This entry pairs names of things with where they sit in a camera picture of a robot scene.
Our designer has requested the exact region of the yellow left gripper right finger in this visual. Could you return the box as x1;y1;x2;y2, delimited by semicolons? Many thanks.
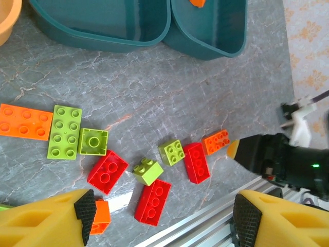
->
232;190;329;247

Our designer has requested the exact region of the teal container holding green legos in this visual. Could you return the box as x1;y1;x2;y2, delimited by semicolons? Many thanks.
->
28;0;172;54

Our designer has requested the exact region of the aluminium front frame rail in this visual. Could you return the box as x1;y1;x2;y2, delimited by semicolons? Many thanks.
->
137;177;286;247

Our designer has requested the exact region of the green upturned square lego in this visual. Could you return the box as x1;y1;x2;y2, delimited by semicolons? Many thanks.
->
77;128;109;157

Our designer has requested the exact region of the red lego brick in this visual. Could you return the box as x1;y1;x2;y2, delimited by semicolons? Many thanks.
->
182;142;211;185
87;150;129;195
134;179;172;227

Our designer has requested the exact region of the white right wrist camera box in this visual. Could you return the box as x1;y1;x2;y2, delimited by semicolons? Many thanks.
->
279;102;317;148

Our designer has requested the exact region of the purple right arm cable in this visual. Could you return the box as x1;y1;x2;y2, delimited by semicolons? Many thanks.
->
309;90;329;105

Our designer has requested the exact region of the small-studded orange lego brick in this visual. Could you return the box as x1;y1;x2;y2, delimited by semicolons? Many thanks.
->
202;129;230;156

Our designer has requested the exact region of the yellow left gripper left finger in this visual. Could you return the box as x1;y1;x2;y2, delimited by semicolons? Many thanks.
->
0;189;97;247

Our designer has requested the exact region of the orange plastic container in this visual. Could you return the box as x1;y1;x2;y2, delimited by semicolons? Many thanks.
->
0;0;23;47

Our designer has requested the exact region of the teal container holding orange legos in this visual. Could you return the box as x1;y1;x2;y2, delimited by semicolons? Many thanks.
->
164;0;248;61

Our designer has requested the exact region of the long green lego brick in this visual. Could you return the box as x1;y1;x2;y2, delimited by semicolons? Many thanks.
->
46;104;83;161

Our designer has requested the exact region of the green square lego brick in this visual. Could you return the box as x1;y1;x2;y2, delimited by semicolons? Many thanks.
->
157;139;186;167
132;157;165;187

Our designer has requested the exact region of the orange lego plate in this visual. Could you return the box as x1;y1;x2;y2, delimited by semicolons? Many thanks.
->
0;103;53;142

